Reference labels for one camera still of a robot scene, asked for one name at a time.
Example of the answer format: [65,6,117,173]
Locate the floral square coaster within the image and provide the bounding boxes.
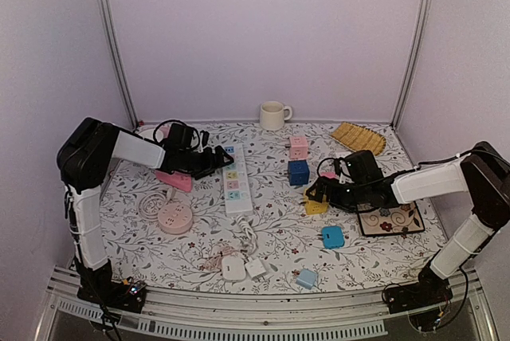
[358,202,425,237]

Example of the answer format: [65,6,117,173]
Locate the blue plug adapter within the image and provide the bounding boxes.
[321,225,345,249]

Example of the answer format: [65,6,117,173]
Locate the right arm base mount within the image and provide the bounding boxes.
[382,276,453,314]

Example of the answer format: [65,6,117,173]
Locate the dark blue cube socket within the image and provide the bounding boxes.
[287,160,310,186]

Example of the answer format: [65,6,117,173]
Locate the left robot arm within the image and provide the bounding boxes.
[57,117,234,304]

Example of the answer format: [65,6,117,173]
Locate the white charger with cable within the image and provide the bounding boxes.
[203,246,268,280]

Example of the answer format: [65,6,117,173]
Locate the pink plug adapter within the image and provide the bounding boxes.
[320,171,338,179]

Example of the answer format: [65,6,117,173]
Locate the pink cube socket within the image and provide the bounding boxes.
[286,135,308,161]

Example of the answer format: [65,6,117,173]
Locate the yellow cube socket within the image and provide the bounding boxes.
[300,186,329,216]

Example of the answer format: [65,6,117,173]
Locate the white plug adapter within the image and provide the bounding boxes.
[222,256,246,282]

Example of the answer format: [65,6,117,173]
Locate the yellow woven tray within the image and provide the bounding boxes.
[331,122,386,156]

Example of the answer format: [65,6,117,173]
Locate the light blue charger plug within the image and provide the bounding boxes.
[296,268,318,290]

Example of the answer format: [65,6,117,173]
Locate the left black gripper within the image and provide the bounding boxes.
[179,144,234,179]

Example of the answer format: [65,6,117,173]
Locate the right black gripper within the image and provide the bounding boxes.
[307,176,370,214]

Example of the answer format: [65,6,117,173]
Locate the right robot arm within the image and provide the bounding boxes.
[306,141,509,306]

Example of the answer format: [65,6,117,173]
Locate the round pink socket with cord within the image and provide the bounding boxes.
[137,187,193,235]

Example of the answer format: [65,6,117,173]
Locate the floral table cloth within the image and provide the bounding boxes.
[100,123,445,295]

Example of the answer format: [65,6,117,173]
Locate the cream ceramic mug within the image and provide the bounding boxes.
[259,101,293,131]

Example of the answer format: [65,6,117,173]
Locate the white power strip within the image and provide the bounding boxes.
[221,143,260,257]

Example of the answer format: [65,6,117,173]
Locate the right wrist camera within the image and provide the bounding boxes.
[333,157,347,183]

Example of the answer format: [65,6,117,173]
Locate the pink plate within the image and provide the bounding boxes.
[137,127,163,141]

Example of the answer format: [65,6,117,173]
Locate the pink power strip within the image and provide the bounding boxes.
[155,170,193,193]

